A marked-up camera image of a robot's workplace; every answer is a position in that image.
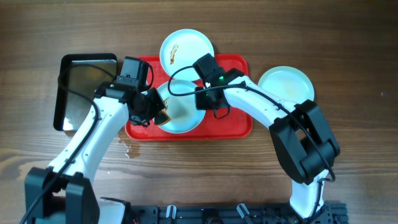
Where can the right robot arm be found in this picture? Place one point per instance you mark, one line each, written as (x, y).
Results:
(304, 143)

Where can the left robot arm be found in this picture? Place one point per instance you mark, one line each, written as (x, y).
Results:
(63, 192)

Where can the white plate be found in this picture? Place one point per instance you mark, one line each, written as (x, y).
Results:
(288, 83)
(181, 110)
(183, 48)

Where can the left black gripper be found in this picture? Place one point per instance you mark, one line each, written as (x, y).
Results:
(152, 104)

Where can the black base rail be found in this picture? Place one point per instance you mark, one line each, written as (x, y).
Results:
(278, 213)

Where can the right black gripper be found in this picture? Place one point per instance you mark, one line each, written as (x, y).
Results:
(201, 104)

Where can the white plate top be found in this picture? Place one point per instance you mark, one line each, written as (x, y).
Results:
(183, 48)

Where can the green orange sponge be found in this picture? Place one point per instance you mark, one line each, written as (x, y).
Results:
(161, 119)

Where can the red plastic tray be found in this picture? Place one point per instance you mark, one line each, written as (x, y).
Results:
(237, 124)

